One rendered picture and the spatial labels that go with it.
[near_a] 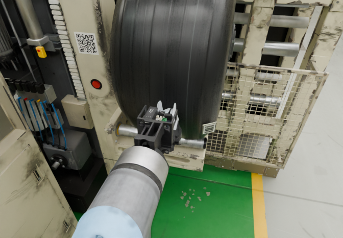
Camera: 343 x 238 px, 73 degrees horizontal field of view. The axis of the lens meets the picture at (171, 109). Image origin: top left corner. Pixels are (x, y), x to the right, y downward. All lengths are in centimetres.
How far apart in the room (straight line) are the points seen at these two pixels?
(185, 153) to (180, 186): 96
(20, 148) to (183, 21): 79
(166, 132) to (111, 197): 18
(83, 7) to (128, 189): 60
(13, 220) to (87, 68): 66
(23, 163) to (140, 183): 80
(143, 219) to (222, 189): 154
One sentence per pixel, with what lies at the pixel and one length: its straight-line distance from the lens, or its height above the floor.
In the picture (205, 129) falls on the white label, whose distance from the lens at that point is 67.
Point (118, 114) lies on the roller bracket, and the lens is 94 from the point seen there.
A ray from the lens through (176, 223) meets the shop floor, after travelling 170.
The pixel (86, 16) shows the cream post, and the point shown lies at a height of 131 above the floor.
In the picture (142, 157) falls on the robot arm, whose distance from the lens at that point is 38.
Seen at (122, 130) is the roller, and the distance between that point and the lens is 92.
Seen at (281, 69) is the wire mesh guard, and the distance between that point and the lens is 123.
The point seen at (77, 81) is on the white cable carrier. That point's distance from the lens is 98.
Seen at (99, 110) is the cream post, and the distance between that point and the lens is 100.
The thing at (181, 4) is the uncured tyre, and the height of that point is 139.
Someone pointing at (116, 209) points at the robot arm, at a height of 126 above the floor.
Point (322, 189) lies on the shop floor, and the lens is 213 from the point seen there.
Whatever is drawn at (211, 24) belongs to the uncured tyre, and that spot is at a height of 136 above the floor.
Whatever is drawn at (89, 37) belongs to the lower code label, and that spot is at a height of 124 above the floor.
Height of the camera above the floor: 153
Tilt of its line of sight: 38 degrees down
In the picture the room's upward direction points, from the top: straight up
